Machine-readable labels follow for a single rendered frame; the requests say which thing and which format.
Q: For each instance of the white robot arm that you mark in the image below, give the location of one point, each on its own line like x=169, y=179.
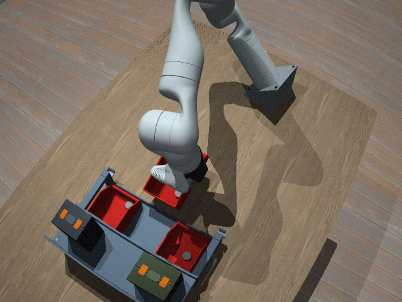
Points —
x=174, y=136

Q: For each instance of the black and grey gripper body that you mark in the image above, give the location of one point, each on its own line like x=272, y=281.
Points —
x=175, y=177

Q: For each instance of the dark grey case with orange latches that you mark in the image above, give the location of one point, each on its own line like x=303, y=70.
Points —
x=78, y=225

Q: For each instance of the grey metal shelf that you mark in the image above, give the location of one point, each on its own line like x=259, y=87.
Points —
x=115, y=254

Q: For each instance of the dark green case with orange latches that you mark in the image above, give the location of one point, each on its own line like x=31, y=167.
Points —
x=155, y=277

